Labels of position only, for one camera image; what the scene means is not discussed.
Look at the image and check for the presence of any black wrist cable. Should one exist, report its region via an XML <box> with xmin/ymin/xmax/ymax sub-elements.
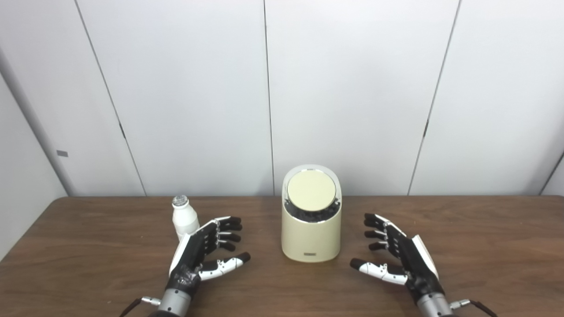
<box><xmin>119</xmin><ymin>297</ymin><xmax>161</xmax><ymax>317</ymax></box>
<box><xmin>449</xmin><ymin>299</ymin><xmax>498</xmax><ymax>317</ymax></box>

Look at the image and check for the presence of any small white plastic bottle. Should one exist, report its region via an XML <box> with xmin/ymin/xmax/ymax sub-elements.
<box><xmin>171</xmin><ymin>195</ymin><xmax>200</xmax><ymax>241</ymax></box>

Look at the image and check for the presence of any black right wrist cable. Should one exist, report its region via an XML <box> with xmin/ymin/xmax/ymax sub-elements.
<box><xmin>449</xmin><ymin>299</ymin><xmax>498</xmax><ymax>317</ymax></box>

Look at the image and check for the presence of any cream round bin lid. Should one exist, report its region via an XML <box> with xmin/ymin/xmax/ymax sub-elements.
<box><xmin>287</xmin><ymin>171</ymin><xmax>337</xmax><ymax>212</ymax></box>

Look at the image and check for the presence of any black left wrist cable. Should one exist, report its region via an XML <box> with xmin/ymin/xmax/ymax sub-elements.
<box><xmin>119</xmin><ymin>297</ymin><xmax>161</xmax><ymax>317</ymax></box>

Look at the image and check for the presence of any cream-colored bin body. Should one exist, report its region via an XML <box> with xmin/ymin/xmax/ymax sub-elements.
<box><xmin>281</xmin><ymin>165</ymin><xmax>342</xmax><ymax>263</ymax></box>

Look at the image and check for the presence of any black bin liner bag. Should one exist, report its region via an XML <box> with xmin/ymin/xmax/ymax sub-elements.
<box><xmin>284</xmin><ymin>198</ymin><xmax>342</xmax><ymax>224</ymax></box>

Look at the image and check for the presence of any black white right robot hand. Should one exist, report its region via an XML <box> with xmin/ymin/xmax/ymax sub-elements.
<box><xmin>350</xmin><ymin>213</ymin><xmax>445</xmax><ymax>301</ymax></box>

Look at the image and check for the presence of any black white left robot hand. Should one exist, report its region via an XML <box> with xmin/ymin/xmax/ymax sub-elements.
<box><xmin>165</xmin><ymin>216</ymin><xmax>251</xmax><ymax>296</ymax></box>

